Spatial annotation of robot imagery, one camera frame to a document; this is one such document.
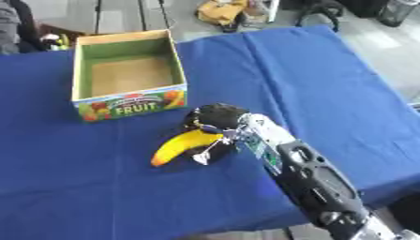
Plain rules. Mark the yellow toy banana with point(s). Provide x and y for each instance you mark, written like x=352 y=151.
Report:
x=180 y=143

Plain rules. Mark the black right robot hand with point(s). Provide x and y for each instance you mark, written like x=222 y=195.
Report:
x=217 y=114

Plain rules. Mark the person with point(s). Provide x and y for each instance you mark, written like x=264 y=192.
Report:
x=13 y=26

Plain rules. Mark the cardboard box with green inside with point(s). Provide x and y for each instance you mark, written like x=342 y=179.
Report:
x=129 y=75

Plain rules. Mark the yellow bag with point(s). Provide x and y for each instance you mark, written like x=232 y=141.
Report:
x=221 y=12

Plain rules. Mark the black chair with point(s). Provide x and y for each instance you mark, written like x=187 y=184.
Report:
x=320 y=12

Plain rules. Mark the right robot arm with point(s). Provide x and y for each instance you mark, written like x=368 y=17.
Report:
x=306 y=175

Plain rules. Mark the black tripod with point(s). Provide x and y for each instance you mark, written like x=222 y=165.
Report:
x=131 y=14

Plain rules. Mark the dark bin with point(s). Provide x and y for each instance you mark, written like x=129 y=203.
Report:
x=396 y=12

